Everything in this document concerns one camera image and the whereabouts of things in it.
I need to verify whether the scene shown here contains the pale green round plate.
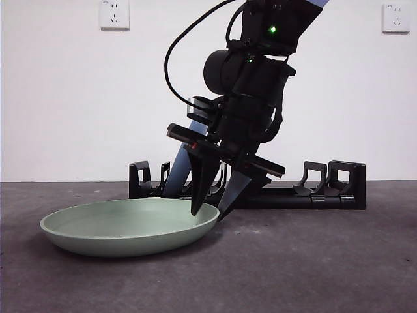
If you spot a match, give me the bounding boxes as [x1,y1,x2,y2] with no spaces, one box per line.
[39,198,221,258]

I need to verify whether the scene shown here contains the blue round plate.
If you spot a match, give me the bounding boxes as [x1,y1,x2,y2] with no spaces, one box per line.
[162,119,211,197]

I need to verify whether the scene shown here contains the white wall socket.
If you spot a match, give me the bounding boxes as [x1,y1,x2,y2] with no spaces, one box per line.
[100,0,130,32]
[381,3,410,34]

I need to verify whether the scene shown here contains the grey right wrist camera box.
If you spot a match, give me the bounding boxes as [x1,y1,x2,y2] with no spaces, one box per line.
[186,95,218,127]

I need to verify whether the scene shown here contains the black plastic plate rack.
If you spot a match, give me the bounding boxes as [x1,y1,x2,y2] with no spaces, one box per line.
[128,160,366,210]

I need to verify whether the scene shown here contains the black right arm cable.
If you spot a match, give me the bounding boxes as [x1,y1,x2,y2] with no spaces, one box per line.
[164,0,248,106]

